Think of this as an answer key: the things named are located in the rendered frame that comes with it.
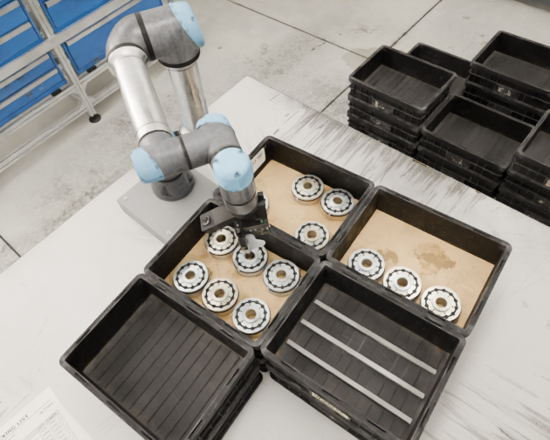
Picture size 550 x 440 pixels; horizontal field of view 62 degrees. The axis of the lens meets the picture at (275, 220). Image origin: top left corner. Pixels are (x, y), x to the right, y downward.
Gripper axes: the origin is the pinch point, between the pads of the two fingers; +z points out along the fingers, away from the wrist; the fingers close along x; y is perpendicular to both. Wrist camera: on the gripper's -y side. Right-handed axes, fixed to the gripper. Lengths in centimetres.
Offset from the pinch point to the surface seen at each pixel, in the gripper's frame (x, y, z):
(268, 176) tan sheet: 31.9, 10.0, 21.2
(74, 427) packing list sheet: -34, -55, 26
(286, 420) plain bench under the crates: -42.4, 2.5, 25.2
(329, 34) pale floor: 211, 75, 127
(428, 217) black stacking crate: 2, 52, 11
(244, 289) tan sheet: -7.3, -2.8, 16.4
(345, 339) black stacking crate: -26.6, 21.5, 14.2
